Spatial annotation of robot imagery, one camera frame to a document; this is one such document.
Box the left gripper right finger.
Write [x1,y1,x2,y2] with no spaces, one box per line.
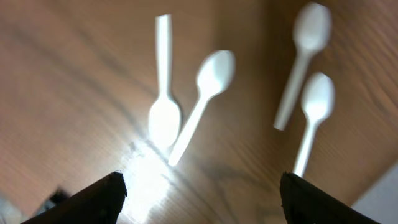
[280,172,378,224]

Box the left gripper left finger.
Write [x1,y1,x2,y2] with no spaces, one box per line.
[23,172,127,224]

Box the white plastic spoon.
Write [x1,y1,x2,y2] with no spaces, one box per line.
[274,2,332,131]
[168,50,236,166]
[293,72,335,177]
[149,14,182,150]

